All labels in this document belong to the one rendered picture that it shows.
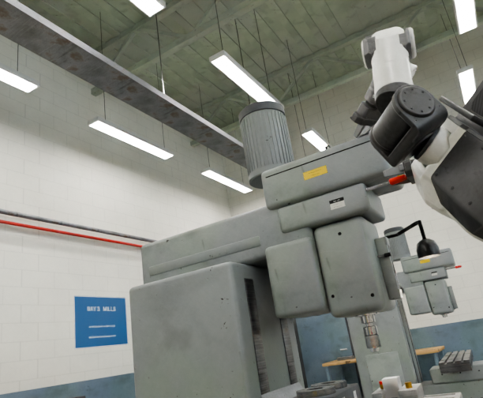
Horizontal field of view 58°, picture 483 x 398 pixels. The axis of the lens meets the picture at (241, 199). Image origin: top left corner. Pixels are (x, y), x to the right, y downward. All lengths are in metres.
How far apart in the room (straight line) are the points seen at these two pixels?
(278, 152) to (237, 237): 0.37
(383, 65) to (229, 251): 0.92
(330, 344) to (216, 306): 6.98
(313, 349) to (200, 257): 6.95
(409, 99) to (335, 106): 8.36
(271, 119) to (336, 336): 6.91
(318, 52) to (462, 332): 5.35
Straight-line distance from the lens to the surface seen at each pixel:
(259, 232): 1.65
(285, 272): 1.58
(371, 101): 1.52
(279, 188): 1.63
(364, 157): 1.54
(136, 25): 7.37
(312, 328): 8.60
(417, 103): 1.01
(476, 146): 1.00
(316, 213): 1.56
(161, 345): 1.73
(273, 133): 1.78
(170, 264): 1.87
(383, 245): 1.58
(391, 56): 1.16
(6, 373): 5.47
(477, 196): 0.94
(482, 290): 8.06
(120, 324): 6.51
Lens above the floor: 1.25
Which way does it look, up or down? 19 degrees up
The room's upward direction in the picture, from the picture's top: 9 degrees counter-clockwise
